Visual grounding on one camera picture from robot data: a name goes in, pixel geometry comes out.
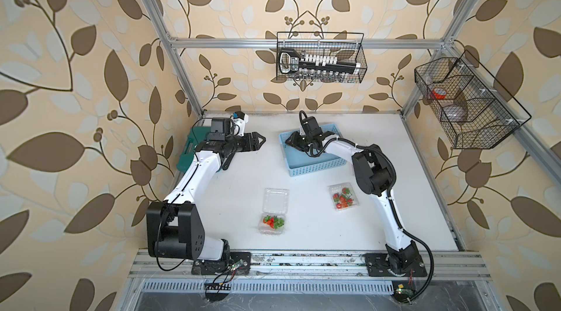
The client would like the clear clamshell container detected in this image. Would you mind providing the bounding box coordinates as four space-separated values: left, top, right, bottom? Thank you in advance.
258 188 289 235
328 182 359 211

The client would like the strawberry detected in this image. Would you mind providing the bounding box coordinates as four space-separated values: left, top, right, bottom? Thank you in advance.
262 215 285 230

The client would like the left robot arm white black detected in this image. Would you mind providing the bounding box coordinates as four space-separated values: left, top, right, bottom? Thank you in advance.
146 132 266 274

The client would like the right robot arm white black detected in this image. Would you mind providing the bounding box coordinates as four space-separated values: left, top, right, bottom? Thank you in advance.
286 110 434 280

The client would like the light blue perforated plastic basket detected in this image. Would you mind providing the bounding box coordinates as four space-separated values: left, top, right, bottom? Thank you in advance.
278 130 347 177

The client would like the green tool case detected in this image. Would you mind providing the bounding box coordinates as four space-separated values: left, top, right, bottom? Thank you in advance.
176 126 210 173

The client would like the black white tool set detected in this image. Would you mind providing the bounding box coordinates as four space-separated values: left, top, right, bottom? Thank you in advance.
276 49 368 76

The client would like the red tape roll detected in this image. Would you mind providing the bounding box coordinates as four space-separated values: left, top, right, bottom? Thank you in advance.
430 87 448 100

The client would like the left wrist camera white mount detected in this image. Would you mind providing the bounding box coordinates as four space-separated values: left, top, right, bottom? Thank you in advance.
207 111 248 141

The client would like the black wire basket back wall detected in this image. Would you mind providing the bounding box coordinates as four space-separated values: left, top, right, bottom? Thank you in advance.
276 31 368 84

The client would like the black wire basket wall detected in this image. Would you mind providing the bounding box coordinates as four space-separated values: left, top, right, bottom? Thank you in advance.
276 31 368 84
414 50 531 150

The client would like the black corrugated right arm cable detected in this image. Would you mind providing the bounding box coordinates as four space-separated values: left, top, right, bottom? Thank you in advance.
299 110 435 302

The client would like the black wire basket right wall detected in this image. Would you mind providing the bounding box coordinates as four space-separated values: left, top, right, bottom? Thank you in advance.
414 50 531 150

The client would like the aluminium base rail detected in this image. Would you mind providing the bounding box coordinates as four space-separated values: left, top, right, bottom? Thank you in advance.
124 250 491 297

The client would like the aluminium frame post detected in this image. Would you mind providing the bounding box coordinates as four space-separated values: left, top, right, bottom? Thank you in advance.
141 0 204 118

